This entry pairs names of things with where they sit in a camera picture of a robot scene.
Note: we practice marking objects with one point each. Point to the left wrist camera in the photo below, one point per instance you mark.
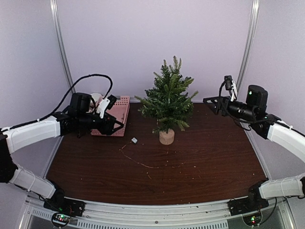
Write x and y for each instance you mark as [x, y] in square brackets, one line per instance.
[106, 104]

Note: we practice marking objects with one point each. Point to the left aluminium corner post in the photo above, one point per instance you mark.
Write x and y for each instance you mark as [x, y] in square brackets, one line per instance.
[63, 56]

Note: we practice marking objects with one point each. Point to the aluminium corner post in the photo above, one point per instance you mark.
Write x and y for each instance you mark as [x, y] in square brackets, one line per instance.
[249, 42]
[63, 56]

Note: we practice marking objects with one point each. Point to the right aluminium corner post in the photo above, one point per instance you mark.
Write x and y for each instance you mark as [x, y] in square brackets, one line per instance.
[249, 42]

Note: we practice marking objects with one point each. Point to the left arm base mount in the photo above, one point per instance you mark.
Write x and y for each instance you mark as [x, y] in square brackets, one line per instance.
[65, 210]

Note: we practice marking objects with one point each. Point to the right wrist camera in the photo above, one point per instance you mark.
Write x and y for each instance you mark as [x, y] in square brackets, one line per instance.
[230, 86]

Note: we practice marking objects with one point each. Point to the small green christmas tree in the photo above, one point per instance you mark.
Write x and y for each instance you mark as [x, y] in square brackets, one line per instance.
[168, 101]

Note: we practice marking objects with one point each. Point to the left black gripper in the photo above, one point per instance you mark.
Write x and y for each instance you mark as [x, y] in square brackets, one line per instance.
[108, 130]

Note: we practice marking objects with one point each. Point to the aluminium front rail frame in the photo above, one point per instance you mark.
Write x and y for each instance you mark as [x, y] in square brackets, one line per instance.
[223, 214]

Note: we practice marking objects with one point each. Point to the pink plastic basket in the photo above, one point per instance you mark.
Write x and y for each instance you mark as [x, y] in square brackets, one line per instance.
[120, 111]

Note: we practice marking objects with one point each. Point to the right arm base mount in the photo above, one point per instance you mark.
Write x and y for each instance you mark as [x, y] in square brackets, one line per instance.
[247, 207]

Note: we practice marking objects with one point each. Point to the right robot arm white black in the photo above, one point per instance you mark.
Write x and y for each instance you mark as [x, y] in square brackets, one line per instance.
[269, 127]

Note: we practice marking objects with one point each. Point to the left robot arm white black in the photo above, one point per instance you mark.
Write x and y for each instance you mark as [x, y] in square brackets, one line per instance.
[83, 114]

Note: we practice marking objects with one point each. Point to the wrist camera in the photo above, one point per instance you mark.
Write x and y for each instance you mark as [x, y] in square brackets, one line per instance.
[230, 86]
[106, 104]

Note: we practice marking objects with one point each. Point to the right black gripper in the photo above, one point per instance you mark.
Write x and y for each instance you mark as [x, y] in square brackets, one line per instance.
[215, 110]

